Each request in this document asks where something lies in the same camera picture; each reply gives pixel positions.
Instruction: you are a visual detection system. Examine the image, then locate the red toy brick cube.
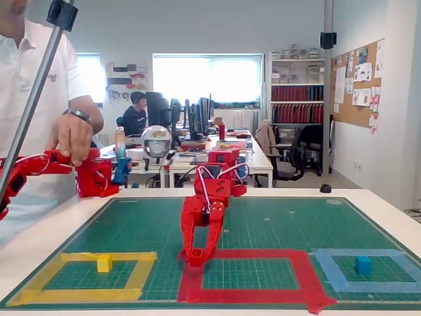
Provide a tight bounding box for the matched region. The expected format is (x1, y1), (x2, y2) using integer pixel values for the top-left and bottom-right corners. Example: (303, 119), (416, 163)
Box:
(186, 247), (207, 267)

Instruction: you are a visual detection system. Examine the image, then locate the red leader arm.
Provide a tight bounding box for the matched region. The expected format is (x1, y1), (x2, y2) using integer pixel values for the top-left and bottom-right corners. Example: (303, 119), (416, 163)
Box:
(0, 147), (120, 222)

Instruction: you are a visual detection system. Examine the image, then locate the person's left forearm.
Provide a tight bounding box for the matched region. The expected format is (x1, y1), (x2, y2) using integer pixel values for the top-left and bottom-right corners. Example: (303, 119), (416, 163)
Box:
(65, 95), (105, 135)

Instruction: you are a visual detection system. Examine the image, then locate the red tape square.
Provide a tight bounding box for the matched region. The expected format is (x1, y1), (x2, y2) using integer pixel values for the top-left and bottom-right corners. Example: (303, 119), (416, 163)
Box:
(176, 248), (338, 315)

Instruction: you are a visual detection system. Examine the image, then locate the yellow tape square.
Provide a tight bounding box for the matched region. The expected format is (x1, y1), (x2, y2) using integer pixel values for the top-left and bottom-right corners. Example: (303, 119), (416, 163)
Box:
(5, 251), (159, 307)

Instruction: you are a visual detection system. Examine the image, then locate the yellow toy brick cube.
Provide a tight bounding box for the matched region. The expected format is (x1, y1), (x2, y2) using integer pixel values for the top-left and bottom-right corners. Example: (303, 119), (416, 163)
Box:
(96, 253), (113, 273)

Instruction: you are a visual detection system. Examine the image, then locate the blue toy brick cube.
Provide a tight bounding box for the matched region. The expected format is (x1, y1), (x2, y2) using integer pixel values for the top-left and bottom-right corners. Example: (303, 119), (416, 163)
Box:
(355, 255), (372, 276)

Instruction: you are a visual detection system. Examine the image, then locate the blue tape square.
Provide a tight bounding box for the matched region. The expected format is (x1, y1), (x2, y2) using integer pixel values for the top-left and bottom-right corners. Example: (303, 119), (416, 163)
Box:
(308, 248), (421, 294)

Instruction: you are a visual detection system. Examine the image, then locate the person's left hand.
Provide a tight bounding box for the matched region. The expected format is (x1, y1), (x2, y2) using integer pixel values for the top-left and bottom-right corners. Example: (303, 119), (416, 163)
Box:
(45, 113), (95, 167)

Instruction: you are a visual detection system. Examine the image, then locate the green cutting mat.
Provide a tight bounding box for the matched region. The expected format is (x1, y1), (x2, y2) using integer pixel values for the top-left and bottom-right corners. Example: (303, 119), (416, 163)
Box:
(3, 196), (421, 312)

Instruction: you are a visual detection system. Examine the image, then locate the white office desk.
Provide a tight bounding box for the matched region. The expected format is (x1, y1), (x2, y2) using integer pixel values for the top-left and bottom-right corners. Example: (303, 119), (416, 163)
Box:
(95, 128), (274, 189)

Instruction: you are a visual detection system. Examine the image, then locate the office chair with jacket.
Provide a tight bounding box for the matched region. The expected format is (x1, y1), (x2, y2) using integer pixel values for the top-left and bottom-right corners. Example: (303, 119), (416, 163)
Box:
(255, 119), (306, 182)

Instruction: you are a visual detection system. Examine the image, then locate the black computer monitor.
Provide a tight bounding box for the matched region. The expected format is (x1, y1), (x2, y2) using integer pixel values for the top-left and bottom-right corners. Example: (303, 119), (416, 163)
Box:
(187, 93), (212, 141)
(145, 92), (172, 130)
(170, 98), (184, 146)

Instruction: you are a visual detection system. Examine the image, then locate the white helmet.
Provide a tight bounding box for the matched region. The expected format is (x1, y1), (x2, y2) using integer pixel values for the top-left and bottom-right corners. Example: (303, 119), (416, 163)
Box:
(141, 125), (172, 165)

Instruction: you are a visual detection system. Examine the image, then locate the blue table clamp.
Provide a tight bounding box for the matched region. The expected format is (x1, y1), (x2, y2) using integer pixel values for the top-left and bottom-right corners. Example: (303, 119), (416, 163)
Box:
(111, 157), (132, 185)

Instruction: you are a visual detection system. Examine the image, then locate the colourful drink bottle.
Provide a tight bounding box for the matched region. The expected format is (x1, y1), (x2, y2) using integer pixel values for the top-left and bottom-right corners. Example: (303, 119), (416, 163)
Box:
(114, 126), (127, 162)

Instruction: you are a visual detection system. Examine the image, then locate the black office chair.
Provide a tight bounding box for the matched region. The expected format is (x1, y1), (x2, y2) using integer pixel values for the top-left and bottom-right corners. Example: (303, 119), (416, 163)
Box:
(299, 123), (325, 177)

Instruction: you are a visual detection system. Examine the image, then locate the seated person in dark top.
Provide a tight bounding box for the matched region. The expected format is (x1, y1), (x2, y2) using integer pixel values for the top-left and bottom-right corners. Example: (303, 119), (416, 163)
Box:
(121, 91), (149, 138)

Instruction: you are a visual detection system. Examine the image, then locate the wide bright window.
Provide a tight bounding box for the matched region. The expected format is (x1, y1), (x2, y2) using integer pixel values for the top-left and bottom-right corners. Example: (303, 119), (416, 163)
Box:
(152, 53), (264, 105)

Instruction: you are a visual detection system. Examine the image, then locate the white shelf with binders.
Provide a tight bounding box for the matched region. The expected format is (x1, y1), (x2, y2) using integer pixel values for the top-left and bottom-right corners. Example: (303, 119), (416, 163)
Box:
(268, 49), (326, 145)

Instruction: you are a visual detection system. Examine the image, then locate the upright grey pole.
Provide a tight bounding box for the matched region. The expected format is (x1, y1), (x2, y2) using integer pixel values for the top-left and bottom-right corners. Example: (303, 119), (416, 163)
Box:
(323, 0), (335, 176)

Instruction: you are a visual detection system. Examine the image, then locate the dark wristwatch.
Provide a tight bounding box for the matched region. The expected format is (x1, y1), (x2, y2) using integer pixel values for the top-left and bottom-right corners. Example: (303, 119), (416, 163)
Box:
(61, 107), (93, 124)

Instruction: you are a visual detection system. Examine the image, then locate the cork pin board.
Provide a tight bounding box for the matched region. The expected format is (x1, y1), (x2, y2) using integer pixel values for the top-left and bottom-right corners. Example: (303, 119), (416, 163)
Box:
(332, 38), (386, 130)

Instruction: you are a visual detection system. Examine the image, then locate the narrow bright window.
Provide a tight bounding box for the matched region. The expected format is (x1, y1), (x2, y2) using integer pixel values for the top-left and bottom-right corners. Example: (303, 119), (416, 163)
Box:
(76, 53), (101, 103)

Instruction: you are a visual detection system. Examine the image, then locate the black pole clamp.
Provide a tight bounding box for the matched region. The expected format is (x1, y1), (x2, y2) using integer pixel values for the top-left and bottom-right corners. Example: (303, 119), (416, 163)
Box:
(46, 0), (79, 33)
(320, 31), (338, 50)

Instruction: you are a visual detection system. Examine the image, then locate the person in white shirt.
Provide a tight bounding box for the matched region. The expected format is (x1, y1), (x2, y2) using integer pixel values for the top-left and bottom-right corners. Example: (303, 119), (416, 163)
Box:
(0, 0), (87, 248)

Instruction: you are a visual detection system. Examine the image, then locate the slanted silver metal pole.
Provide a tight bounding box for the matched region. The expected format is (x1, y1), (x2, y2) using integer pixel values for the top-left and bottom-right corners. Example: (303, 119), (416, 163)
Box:
(0, 0), (76, 207)

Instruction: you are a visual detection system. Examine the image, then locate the white servo cable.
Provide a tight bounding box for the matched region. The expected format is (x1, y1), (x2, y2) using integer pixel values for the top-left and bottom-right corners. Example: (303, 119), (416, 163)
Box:
(196, 167), (212, 215)
(218, 162), (250, 189)

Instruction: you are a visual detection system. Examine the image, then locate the wall tool board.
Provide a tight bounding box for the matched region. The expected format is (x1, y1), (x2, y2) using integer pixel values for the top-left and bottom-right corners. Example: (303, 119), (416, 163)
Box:
(106, 61), (149, 103)

